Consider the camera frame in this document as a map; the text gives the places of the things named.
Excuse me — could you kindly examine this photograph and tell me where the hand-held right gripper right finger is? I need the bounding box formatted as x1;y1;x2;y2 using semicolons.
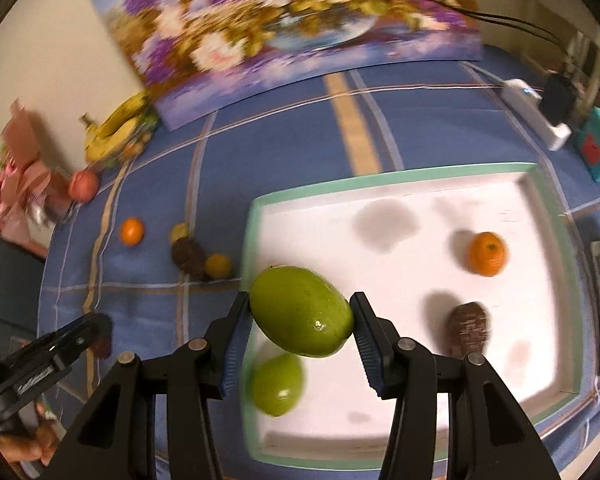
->
349;290;562;480

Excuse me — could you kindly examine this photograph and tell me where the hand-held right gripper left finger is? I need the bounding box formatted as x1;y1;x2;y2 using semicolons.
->
42;290;255;480

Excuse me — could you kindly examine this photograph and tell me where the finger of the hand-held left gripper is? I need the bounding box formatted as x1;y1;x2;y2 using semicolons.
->
34;312;114;360

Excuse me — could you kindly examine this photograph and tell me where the round green mango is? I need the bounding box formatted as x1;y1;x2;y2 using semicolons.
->
250;353;306;417

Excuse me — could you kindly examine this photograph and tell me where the oval green mango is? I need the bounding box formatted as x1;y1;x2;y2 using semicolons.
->
249;265;356;359

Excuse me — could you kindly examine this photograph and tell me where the white tray with teal rim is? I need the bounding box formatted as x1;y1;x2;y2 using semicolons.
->
241;161;598;466

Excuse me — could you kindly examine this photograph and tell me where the dark brown avocado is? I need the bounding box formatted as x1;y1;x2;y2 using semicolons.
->
447;301;492;359
171;237;207;281

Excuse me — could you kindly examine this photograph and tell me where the large orange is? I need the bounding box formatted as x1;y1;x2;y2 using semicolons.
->
468;231;508;277

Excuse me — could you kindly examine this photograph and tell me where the person's left hand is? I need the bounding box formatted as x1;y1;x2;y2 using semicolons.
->
0;402;61;468

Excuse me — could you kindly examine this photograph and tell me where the small orange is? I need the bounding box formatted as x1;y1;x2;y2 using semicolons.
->
120;217;146;246

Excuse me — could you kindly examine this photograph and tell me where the red peach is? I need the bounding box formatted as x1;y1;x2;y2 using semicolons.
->
69;169;101;203

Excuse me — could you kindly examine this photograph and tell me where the pink wrapped bouquet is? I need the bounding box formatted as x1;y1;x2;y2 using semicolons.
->
0;100;76;256

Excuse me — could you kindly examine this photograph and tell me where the yellow banana bunch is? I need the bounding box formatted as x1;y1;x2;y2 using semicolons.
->
80;91;151;163

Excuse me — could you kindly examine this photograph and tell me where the white power strip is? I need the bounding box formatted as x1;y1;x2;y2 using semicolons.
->
500;78;572;152

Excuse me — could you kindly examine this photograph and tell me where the black charger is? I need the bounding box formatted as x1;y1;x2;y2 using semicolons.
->
537;74;579;128

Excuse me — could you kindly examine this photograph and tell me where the flower painting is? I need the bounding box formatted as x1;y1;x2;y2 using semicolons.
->
84;0;483;131

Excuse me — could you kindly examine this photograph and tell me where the white chair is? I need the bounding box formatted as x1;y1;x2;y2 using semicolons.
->
562;30;600;107

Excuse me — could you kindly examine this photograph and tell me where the black charger cable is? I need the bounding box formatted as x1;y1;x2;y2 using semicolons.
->
445;0;571;78
430;0;568;78

